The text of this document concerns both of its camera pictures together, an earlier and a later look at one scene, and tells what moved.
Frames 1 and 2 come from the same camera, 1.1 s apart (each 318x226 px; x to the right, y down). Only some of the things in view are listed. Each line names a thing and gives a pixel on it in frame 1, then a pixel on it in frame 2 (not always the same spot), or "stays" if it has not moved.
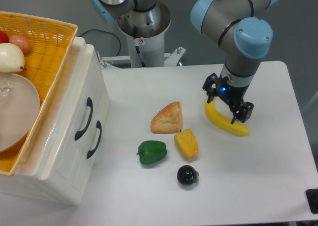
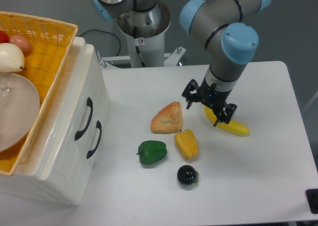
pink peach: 22,42 stays
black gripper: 233,94 → 210,94
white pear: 12,59 stays
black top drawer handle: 89,103 stays
